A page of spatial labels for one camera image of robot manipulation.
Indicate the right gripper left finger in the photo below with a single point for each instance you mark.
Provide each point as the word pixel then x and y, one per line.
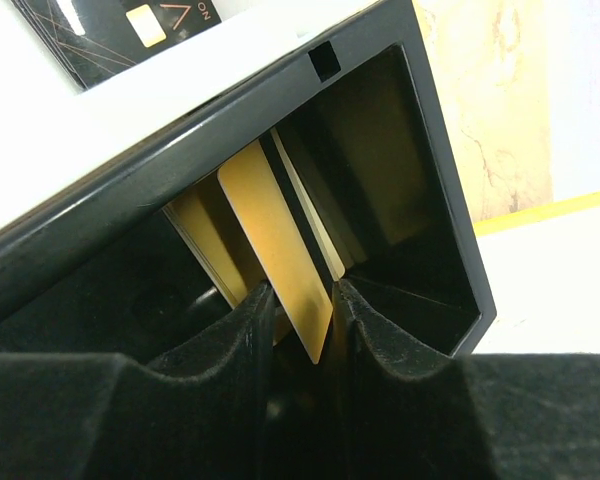
pixel 195 412

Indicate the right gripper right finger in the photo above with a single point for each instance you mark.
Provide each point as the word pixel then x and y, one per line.
pixel 410 412

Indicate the black white sorting tray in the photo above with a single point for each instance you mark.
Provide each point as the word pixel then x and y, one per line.
pixel 358 112

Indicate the gold striped card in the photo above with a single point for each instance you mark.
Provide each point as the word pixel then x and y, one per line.
pixel 286 234

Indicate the white board wooden frame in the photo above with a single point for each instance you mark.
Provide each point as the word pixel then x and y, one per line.
pixel 543 266

